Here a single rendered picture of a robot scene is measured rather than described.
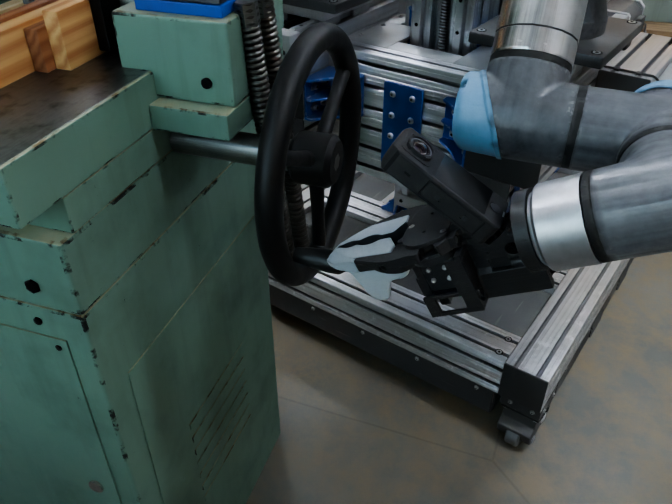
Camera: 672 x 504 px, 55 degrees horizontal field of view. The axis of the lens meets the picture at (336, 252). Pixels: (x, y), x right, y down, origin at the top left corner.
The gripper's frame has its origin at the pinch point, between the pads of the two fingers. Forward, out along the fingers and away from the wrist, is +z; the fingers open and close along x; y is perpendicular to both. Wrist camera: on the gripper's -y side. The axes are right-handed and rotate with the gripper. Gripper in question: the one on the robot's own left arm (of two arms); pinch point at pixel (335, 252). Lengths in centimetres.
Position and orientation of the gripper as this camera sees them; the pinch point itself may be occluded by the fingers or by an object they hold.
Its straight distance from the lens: 64.4
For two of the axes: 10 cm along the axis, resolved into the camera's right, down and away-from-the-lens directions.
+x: 3.6, -5.9, 7.3
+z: -8.1, 1.8, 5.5
